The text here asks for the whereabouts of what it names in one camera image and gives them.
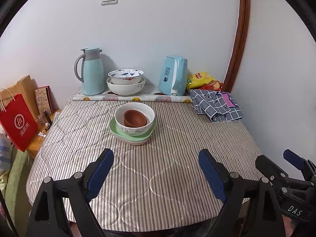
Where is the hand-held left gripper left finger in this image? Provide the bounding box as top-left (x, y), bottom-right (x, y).
top-left (29, 148), bottom-right (114, 237)

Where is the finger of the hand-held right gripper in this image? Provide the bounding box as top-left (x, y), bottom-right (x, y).
top-left (255, 155), bottom-right (289, 193)
top-left (283, 149), bottom-right (316, 181)

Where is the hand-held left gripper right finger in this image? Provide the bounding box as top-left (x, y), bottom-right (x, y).
top-left (198, 149), bottom-right (287, 237)

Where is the pale green plate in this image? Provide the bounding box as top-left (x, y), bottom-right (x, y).
top-left (118, 138), bottom-right (150, 146)

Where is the white vine pattern bowl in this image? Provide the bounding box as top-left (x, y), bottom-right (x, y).
top-left (115, 102), bottom-right (155, 137)

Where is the brown bowl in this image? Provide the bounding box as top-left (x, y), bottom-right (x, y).
top-left (123, 110), bottom-right (144, 127)
top-left (128, 114), bottom-right (148, 128)

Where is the grey striped quilt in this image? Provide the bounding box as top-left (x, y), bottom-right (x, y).
top-left (26, 86), bottom-right (263, 230)

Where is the blue plaid cloth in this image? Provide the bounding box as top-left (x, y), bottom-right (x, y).
top-left (190, 89), bottom-right (244, 122)

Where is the wooden side table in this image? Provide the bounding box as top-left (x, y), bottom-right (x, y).
top-left (26, 109), bottom-right (62, 158)

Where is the fruit print rolled mat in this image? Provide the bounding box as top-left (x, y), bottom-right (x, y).
top-left (72, 85), bottom-right (193, 103)

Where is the green cloth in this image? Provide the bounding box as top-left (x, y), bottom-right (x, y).
top-left (5, 148), bottom-right (35, 228)

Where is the large plain white bowl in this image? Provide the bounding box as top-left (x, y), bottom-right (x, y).
top-left (107, 77), bottom-right (146, 96)

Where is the red paper bag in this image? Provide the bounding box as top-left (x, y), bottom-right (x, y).
top-left (0, 88), bottom-right (39, 152)

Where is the illustrated notebook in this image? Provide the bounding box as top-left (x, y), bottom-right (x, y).
top-left (34, 86), bottom-right (53, 116)

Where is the red and blue patterned bowl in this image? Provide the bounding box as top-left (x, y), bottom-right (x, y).
top-left (108, 69), bottom-right (144, 85)

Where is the teal thermos jug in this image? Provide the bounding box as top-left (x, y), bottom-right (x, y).
top-left (74, 46), bottom-right (106, 96)

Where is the yellow chips bag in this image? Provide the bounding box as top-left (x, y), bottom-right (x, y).
top-left (186, 71), bottom-right (224, 91)

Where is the light blue electric kettle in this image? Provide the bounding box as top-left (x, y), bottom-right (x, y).
top-left (158, 56), bottom-right (188, 97)

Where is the brown paper bag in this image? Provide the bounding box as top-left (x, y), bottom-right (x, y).
top-left (5, 75), bottom-right (40, 119)

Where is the wooden door frame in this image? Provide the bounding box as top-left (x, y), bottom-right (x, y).
top-left (223, 0), bottom-right (251, 92)

